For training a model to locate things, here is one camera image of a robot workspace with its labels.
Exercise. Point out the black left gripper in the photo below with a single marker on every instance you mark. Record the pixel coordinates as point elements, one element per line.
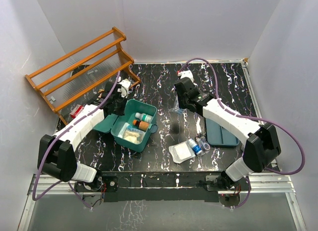
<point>121,112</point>

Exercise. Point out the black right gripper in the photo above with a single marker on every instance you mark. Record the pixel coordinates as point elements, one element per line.
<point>180,104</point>

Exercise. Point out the clear bag blue items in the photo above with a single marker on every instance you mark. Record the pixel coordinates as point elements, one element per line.
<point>177,110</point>

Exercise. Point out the blue white swab bag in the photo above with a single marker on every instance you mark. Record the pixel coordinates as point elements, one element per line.
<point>127,127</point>

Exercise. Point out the teal plastic medicine box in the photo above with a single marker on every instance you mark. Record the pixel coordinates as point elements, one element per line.
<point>113,123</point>

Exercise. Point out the white bottle green label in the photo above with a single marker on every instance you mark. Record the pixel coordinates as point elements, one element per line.
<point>143,117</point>

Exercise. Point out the brown bottle orange label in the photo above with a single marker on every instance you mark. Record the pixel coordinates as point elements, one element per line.
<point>141,125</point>

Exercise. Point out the beige gauze roll pack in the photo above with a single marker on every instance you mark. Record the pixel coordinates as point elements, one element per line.
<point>133,137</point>

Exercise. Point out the white bottle blue label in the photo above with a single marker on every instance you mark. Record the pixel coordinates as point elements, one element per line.
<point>195,147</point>

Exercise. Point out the white square gauze pack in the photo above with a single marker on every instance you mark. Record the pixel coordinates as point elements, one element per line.
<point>181,152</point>

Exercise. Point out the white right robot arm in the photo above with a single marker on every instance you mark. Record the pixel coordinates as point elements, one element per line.
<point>260,142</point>

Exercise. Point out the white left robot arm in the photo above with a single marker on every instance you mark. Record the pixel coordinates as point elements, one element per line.
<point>57,152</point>

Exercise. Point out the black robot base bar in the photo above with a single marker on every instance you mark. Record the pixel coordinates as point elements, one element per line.
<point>160,186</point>

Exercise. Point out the orange medicine box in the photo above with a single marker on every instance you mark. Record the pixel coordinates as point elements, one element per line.
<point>100,92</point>

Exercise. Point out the red white medicine box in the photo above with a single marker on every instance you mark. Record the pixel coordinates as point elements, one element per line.
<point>76,111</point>

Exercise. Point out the small scissors white sheath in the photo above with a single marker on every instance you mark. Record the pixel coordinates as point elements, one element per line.
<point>198,127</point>

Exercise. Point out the dark teal tray insert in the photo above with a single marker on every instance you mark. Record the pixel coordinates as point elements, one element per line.
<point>218,136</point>

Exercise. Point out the orange wooden shelf rack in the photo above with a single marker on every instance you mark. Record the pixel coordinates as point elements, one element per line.
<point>68,78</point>

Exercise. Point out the clear bag small items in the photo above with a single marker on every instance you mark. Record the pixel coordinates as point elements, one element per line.
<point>203,144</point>

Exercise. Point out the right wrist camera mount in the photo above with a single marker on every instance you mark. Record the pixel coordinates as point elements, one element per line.
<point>187,73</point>

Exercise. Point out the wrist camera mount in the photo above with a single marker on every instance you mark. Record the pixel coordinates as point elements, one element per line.
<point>187,73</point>
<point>124,87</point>

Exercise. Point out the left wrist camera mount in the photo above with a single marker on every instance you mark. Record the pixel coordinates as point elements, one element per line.
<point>124,87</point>

